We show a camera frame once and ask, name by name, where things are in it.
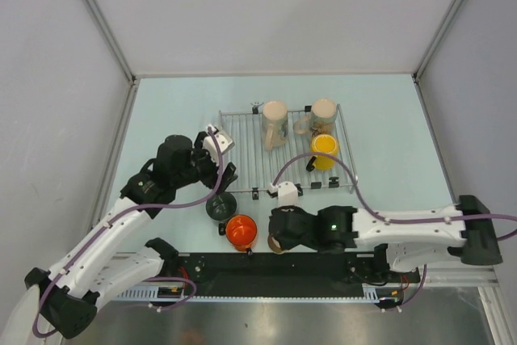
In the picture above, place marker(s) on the metal wire dish rack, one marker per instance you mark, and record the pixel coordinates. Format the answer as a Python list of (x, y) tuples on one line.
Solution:
[(256, 167)]

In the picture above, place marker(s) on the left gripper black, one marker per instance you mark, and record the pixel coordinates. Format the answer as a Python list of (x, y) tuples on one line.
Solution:
[(212, 179)]

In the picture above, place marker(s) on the beige floral mug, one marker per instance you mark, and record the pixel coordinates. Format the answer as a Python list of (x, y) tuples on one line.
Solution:
[(320, 119)]

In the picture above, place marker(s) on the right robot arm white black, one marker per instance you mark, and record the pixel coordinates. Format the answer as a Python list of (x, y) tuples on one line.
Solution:
[(412, 239)]

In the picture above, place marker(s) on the orange mug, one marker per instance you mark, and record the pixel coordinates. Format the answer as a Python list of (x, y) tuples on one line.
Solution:
[(241, 232)]

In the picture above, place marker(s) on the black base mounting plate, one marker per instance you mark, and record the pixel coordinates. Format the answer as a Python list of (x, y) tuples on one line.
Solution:
[(289, 275)]

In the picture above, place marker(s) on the yellow mug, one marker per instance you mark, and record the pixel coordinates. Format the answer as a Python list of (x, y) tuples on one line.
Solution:
[(325, 145)]

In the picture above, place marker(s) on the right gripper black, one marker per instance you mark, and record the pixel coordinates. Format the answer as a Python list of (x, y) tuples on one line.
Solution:
[(286, 244)]

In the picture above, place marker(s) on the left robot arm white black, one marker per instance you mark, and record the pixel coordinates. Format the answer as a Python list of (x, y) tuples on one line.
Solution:
[(183, 174)]

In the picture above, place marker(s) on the dark green mug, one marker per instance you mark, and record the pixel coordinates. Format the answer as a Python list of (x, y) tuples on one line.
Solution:
[(221, 207)]

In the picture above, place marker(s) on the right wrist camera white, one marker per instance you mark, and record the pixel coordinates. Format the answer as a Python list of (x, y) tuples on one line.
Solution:
[(286, 193)]

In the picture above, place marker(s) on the plain beige mug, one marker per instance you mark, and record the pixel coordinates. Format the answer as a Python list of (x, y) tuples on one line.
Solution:
[(274, 124)]

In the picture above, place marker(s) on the stainless steel cup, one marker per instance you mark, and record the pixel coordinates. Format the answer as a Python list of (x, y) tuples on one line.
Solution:
[(274, 245)]

